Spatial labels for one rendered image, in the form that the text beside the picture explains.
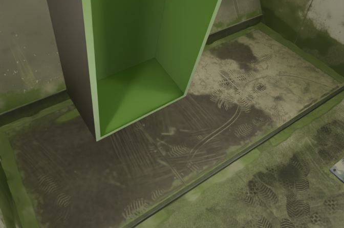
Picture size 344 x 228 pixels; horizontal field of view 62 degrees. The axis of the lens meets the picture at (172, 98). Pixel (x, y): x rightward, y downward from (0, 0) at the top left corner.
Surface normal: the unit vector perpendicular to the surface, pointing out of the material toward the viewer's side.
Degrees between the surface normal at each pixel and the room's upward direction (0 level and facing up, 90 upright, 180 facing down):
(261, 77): 0
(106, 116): 12
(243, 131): 0
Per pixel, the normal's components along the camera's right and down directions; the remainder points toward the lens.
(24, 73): 0.51, 0.15
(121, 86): 0.17, -0.55
